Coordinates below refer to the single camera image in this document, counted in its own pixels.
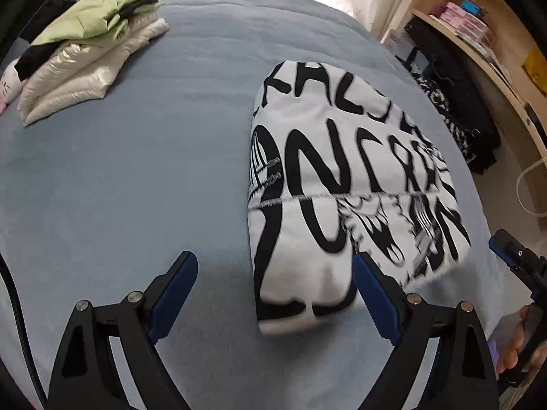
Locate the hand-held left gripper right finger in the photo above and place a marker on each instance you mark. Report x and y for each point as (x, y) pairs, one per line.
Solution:
(376, 303)

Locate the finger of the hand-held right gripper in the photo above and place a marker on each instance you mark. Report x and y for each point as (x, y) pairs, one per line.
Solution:
(501, 243)

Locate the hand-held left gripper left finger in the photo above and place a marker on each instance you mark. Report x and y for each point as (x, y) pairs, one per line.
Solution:
(173, 294)

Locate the white jacket with black lettering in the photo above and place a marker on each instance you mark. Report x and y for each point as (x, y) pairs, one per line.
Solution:
(342, 145)

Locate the black white clothes pile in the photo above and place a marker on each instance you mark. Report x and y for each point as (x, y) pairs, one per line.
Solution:
(440, 55)

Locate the folded green white clothes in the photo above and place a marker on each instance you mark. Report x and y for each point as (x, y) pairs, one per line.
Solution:
(77, 77)

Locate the person's right hand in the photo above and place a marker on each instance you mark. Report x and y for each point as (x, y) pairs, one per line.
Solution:
(510, 346)

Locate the black and white patterned garment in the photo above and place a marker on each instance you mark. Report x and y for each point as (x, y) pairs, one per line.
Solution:
(461, 128)

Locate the wooden shelf unit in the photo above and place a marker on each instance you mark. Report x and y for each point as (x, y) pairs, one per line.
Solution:
(491, 77)

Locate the yellow pouch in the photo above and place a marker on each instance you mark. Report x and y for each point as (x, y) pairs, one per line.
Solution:
(536, 66)

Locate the pink drawer boxes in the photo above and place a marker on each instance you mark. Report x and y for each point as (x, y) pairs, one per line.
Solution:
(466, 23)

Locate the white box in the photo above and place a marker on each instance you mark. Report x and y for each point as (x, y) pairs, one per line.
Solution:
(395, 42)

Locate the blue box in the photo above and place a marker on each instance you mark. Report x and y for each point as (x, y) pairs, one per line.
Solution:
(470, 7)

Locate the white and pink plush cat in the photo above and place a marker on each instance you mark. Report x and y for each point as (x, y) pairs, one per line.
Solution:
(8, 85)

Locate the folded green jacket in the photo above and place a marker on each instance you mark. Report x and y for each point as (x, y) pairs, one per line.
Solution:
(94, 17)

